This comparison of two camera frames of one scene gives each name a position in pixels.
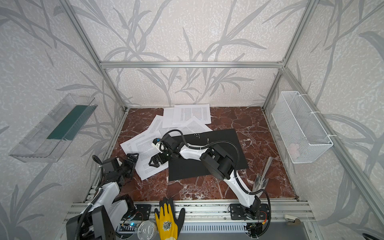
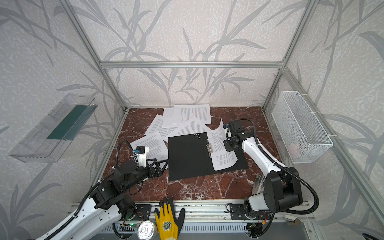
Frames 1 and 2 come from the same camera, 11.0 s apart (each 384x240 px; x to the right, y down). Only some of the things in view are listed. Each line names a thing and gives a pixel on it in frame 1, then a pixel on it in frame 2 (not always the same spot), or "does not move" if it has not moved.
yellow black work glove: [169, 226] does not move
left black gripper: [129, 160] -> [152, 169]
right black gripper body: [162, 155] -> [229, 144]
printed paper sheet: [192, 126] -> [221, 158]
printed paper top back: [182, 113] does not move
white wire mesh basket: [299, 133] does not move
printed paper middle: [157, 126] does not move
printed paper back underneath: [168, 118] does not move
